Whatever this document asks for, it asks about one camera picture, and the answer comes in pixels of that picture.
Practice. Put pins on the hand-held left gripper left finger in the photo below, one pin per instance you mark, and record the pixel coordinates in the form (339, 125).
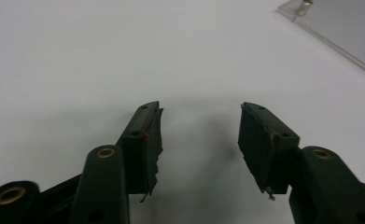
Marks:
(139, 155)

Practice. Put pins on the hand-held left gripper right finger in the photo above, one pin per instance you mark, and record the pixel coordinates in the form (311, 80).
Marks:
(264, 149)

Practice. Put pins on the clear acrylic photo frame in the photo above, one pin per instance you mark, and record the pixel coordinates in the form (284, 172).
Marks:
(348, 25)

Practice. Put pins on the metal frame standoff screw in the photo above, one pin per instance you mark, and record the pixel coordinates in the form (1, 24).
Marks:
(304, 6)

